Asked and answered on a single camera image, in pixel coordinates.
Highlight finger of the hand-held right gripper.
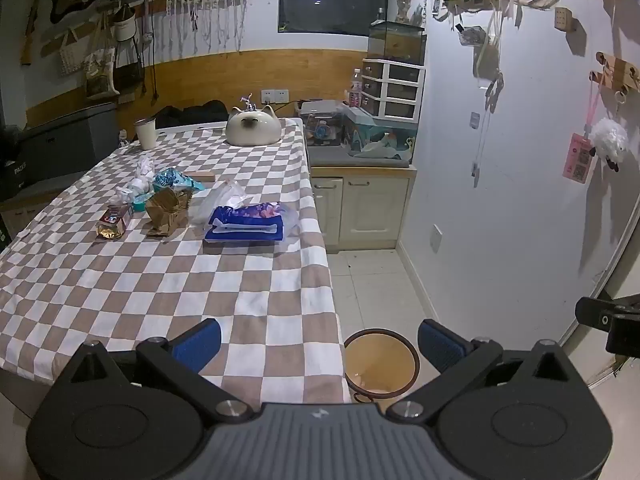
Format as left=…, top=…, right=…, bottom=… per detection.
left=575, top=296, right=640, bottom=357

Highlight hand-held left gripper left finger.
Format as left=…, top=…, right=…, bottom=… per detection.
left=65, top=319, right=256, bottom=423

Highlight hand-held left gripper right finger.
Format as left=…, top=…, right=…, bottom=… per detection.
left=385, top=319, right=587, bottom=423

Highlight brown round trash bin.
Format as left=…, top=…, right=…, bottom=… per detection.
left=343, top=328, right=422, bottom=403

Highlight torn cardboard piece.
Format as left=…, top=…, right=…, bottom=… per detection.
left=145, top=187, right=193, bottom=238

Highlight clear plastic bag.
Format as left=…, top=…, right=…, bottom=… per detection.
left=192, top=179, right=251, bottom=226

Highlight teal plastic packaging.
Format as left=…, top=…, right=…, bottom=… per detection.
left=151, top=167, right=207, bottom=193

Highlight brown white checked tablecloth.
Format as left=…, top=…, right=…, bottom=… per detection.
left=0, top=117, right=351, bottom=406

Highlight blue tissue pack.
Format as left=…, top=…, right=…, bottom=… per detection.
left=204, top=201, right=286, bottom=245

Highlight gold snack packet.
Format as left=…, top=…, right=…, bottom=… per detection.
left=96, top=205, right=135, bottom=241

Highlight cream floor cabinet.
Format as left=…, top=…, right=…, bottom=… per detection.
left=309, top=162, right=417, bottom=253

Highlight pink card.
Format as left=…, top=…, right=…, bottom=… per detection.
left=562, top=132, right=596, bottom=183

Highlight crumpled white tissue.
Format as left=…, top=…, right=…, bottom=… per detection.
left=115, top=156, right=157, bottom=206

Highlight white sheep plush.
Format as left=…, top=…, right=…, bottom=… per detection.
left=590, top=117, right=630, bottom=171

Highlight white cup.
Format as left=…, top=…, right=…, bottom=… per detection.
left=133, top=117, right=158, bottom=151

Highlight clear teal storage bin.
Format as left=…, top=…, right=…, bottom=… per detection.
left=342, top=105, right=418, bottom=158

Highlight white cat-shaped cushion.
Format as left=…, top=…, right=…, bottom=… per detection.
left=225, top=105, right=282, bottom=147

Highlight black cloth bundle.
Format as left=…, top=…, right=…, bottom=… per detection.
left=155, top=100, right=231, bottom=128

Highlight grey storage box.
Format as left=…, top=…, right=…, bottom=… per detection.
left=20, top=102, right=118, bottom=183

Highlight black box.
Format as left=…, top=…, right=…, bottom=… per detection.
left=0, top=127, right=32, bottom=201

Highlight clear box with grey lid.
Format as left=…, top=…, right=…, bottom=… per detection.
left=295, top=100, right=346, bottom=147

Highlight white drawer unit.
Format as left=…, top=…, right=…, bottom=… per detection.
left=361, top=58, right=426, bottom=121

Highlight pink label water bottle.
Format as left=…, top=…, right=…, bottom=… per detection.
left=348, top=68, right=364, bottom=108

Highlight black mesh bag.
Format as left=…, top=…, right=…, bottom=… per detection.
left=112, top=10, right=144, bottom=93

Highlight printed tote bag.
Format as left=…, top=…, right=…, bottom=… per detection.
left=82, top=15, right=121, bottom=98

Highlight glass fish tank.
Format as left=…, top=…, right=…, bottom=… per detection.
left=367, top=21, right=427, bottom=65

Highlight vase with dried flowers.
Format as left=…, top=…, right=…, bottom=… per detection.
left=391, top=0, right=418, bottom=23

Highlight wooden wall hook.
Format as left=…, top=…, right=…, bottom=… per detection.
left=590, top=51, right=640, bottom=93

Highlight white macrame wall hanging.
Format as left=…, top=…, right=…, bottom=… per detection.
left=165, top=0, right=261, bottom=61

